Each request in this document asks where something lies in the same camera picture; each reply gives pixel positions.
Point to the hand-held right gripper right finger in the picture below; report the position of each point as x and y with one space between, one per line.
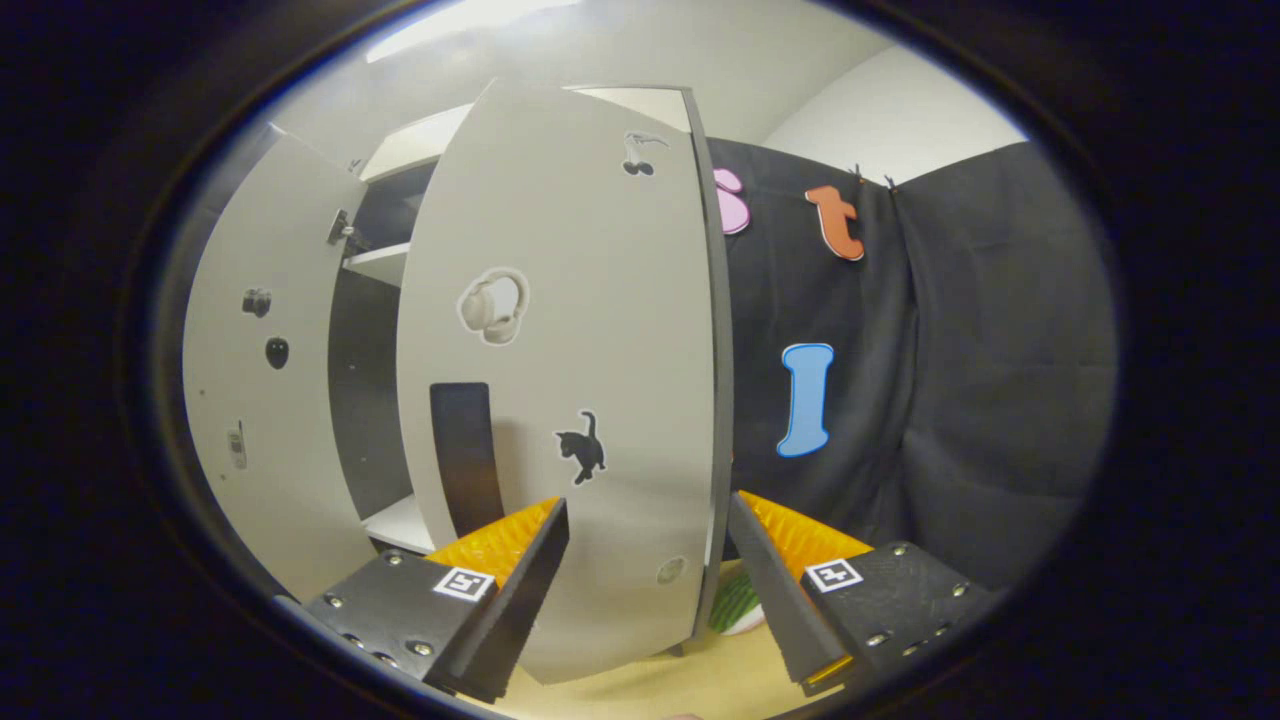
775 590

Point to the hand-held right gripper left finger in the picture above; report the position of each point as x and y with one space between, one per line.
520 600

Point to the white cabinet door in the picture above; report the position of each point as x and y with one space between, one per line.
600 250
280 470

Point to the white cabinet shelf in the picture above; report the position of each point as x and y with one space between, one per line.
385 262
400 522

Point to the green watermelon slice toy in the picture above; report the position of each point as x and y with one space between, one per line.
733 605

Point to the black backdrop cloth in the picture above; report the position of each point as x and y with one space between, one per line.
1000 350

